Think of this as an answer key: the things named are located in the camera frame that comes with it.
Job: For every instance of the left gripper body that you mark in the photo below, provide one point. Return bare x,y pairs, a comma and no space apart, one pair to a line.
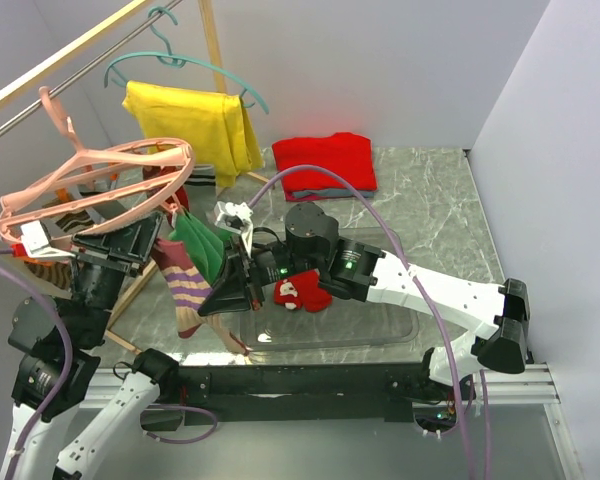
102,272

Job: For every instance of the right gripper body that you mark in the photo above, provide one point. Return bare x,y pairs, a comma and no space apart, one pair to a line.
265,267

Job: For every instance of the purple striped beige sock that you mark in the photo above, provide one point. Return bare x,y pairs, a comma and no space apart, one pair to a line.
189,289

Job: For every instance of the red christmas sock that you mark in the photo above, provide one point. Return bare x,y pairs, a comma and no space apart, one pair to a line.
302,291

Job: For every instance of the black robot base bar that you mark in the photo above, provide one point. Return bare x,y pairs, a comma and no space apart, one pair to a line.
244,393

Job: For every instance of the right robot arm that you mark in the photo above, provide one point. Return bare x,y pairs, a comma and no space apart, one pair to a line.
494,317

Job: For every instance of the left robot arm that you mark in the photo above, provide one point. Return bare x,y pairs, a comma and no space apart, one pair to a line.
55,336

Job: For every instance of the pink round clip hanger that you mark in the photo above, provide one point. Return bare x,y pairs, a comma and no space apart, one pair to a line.
88,165

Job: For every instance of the teal plastic hanger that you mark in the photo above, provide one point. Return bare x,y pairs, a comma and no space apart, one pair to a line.
166,57

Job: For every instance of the green cloth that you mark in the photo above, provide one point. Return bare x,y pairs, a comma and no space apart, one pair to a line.
204,245

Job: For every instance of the grey folded shirt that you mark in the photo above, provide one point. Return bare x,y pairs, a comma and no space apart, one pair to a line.
312,185

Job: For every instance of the clear plastic tray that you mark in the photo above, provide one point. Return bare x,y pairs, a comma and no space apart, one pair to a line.
345,323

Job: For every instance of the yellow cloth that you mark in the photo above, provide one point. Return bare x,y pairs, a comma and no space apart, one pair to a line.
216,125

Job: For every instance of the red folded shirt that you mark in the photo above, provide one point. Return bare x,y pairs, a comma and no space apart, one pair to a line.
342,153

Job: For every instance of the metal hanging rod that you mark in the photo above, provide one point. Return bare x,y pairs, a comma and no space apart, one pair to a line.
80,67

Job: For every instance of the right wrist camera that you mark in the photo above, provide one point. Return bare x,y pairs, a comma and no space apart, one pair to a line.
236,219

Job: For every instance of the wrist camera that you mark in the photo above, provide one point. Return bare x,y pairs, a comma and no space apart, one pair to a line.
35,245
236,219

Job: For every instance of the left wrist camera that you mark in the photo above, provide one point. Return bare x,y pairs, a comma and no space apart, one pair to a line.
35,245

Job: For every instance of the wooden clothes rack frame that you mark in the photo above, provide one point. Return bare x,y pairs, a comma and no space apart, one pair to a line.
213,48

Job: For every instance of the aluminium rail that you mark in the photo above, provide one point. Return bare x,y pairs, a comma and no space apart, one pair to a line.
535,386

